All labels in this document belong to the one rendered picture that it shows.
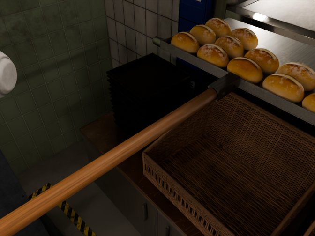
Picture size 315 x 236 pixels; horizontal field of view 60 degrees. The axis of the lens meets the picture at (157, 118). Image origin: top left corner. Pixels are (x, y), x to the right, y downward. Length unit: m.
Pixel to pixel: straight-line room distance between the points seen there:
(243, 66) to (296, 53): 0.26
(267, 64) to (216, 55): 0.13
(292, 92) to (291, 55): 0.26
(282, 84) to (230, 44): 0.21
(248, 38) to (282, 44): 0.14
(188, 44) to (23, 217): 0.60
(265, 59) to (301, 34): 0.31
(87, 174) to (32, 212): 0.10
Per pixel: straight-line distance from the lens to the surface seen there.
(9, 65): 0.89
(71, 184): 0.47
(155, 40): 0.95
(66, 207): 1.92
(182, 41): 0.83
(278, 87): 0.69
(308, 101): 0.68
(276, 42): 0.99
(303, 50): 0.97
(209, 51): 0.78
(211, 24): 0.95
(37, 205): 0.47
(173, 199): 1.15
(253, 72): 0.73
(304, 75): 0.75
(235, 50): 0.83
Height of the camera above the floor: 1.58
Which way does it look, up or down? 42 degrees down
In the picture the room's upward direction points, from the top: straight up
